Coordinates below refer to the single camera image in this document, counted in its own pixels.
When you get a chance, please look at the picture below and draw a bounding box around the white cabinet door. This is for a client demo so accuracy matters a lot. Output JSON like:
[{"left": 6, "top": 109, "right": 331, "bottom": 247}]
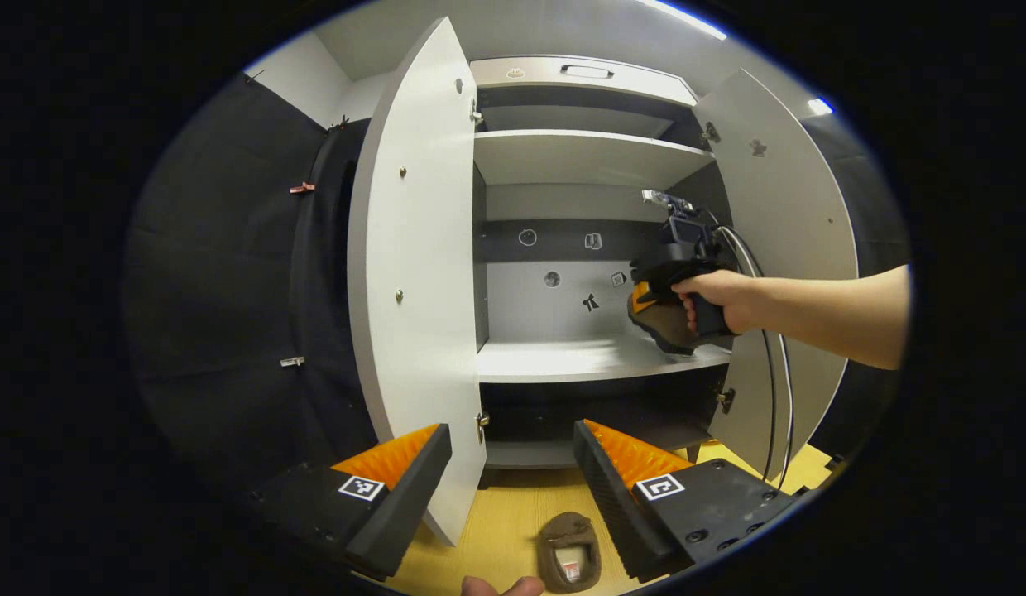
[
  {"left": 348, "top": 17, "right": 489, "bottom": 547},
  {"left": 693, "top": 68, "right": 860, "bottom": 481}
]

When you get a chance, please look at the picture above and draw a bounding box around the grey cable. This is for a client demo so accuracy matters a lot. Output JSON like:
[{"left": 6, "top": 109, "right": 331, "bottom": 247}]
[{"left": 724, "top": 228, "right": 795, "bottom": 491}]

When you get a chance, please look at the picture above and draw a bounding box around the white shoe cabinet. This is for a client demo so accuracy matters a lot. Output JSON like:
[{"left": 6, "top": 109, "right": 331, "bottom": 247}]
[{"left": 467, "top": 54, "right": 733, "bottom": 470}]

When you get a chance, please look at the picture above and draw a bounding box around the beige cabinet drawer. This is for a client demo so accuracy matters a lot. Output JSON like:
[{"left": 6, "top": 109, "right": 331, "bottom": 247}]
[{"left": 470, "top": 55, "right": 698, "bottom": 107}]

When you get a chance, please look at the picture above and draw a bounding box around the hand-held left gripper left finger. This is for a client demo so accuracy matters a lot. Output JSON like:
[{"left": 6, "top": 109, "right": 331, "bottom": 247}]
[{"left": 256, "top": 423, "right": 453, "bottom": 580}]

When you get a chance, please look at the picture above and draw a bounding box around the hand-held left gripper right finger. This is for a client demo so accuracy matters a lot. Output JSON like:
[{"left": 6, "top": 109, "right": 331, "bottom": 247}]
[{"left": 573, "top": 419, "right": 799, "bottom": 583}]

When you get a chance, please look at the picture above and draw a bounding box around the brown fluffy shoe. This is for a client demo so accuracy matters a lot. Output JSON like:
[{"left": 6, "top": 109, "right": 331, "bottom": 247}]
[
  {"left": 536, "top": 512, "right": 602, "bottom": 594},
  {"left": 627, "top": 290, "right": 704, "bottom": 357}
]

